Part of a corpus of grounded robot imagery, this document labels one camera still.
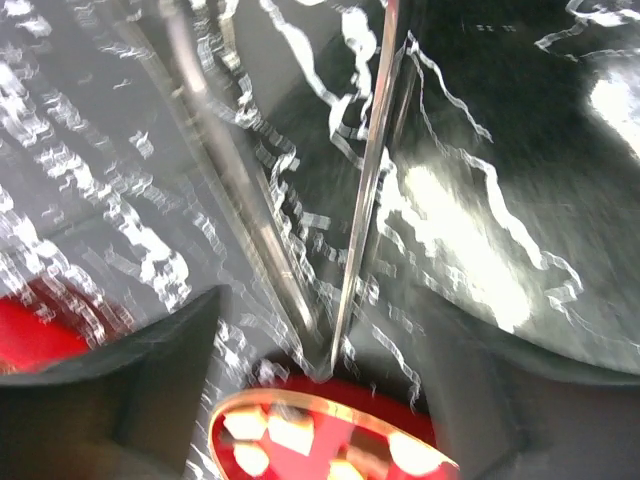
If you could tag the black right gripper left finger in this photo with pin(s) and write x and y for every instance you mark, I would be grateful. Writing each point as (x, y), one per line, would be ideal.
(123, 411)

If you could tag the white oval chocolate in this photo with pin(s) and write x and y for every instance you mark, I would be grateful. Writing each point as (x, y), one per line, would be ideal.
(251, 458)

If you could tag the red box lid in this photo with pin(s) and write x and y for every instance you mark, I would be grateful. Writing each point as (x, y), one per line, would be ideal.
(50, 321)

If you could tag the white rectangular chocolate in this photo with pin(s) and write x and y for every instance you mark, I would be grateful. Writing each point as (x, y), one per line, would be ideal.
(247, 423)
(296, 434)

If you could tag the cream square chocolate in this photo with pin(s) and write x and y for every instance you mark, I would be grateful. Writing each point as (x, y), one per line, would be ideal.
(341, 469)

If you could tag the white heart chocolate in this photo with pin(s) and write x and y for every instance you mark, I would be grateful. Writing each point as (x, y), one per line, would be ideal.
(412, 456)

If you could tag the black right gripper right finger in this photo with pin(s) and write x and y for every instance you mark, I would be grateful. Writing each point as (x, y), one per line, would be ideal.
(502, 407)

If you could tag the round red lacquer tray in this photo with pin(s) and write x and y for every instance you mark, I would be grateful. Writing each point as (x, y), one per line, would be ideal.
(351, 423)

